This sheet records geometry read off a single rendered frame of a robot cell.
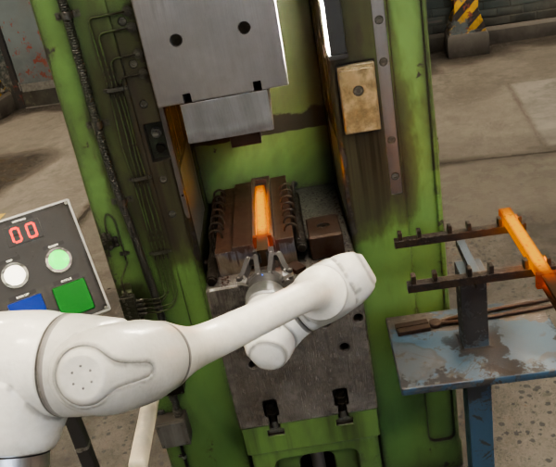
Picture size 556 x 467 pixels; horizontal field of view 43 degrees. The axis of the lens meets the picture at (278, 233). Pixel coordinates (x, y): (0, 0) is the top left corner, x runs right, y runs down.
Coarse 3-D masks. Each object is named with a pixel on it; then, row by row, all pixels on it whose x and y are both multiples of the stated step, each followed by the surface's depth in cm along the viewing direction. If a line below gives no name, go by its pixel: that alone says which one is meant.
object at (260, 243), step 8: (256, 192) 199; (264, 192) 198; (256, 200) 194; (264, 200) 193; (256, 208) 189; (264, 208) 188; (256, 216) 185; (264, 216) 184; (256, 224) 180; (264, 224) 179; (264, 232) 175; (256, 240) 172; (264, 240) 169; (264, 248) 165; (264, 256) 165; (264, 264) 166
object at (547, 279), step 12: (504, 216) 170; (516, 228) 163; (516, 240) 160; (528, 240) 157; (528, 252) 153; (540, 264) 148; (540, 276) 143; (552, 276) 142; (540, 288) 145; (552, 288) 138; (552, 300) 139
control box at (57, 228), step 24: (24, 216) 161; (48, 216) 163; (72, 216) 164; (0, 240) 159; (24, 240) 160; (48, 240) 162; (72, 240) 163; (0, 264) 158; (24, 264) 159; (48, 264) 161; (72, 264) 163; (0, 288) 157; (24, 288) 158; (48, 288) 160; (96, 288) 163; (96, 312) 163
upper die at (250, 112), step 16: (224, 96) 158; (240, 96) 158; (256, 96) 159; (192, 112) 160; (208, 112) 160; (224, 112) 160; (240, 112) 160; (256, 112) 160; (192, 128) 161; (208, 128) 161; (224, 128) 161; (240, 128) 162; (256, 128) 162; (272, 128) 162
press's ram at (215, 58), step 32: (160, 0) 149; (192, 0) 149; (224, 0) 149; (256, 0) 150; (160, 32) 152; (192, 32) 152; (224, 32) 152; (256, 32) 152; (160, 64) 155; (192, 64) 155; (224, 64) 155; (256, 64) 155; (160, 96) 158; (192, 96) 158
